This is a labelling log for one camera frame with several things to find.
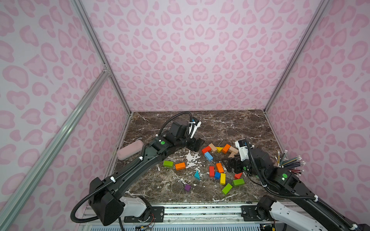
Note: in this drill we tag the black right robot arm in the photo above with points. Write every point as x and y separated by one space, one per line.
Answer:
288 199

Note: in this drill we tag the pink pencil case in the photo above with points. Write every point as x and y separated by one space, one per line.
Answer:
130 150

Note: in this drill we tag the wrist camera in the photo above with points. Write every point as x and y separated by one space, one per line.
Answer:
193 126
243 148

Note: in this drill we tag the purple cube block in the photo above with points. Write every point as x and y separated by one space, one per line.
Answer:
187 187

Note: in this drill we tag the bundle of pencils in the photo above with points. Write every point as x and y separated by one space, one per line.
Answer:
293 165

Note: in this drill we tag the orange block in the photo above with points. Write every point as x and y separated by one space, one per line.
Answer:
226 148
220 168
180 166

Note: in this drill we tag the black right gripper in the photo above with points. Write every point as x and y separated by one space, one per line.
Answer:
238 164

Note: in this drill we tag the green block bottom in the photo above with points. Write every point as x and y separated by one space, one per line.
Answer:
227 189

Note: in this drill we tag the yellow block centre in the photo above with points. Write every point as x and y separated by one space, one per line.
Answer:
222 178

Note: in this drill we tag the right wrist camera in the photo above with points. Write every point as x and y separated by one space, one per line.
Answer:
243 148

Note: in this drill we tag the natural wood block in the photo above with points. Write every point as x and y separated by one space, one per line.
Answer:
232 155
212 148
233 150

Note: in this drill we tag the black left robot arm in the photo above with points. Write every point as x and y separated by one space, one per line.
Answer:
106 201

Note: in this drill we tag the blue cube block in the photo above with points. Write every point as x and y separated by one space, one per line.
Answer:
217 176

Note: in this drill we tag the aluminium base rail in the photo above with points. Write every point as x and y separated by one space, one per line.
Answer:
232 217

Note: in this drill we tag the light blue block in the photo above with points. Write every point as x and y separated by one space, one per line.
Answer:
208 156

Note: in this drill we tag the green block right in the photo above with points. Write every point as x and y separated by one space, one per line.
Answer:
238 182

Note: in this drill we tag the green block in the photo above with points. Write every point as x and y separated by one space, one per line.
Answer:
227 189
168 164
238 182

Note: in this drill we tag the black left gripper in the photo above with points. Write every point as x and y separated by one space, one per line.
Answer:
193 143

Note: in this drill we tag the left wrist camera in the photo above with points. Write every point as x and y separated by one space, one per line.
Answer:
193 126

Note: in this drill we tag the green block lower left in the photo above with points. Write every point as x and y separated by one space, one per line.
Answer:
168 164

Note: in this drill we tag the teal triangle block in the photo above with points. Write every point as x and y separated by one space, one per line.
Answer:
197 175

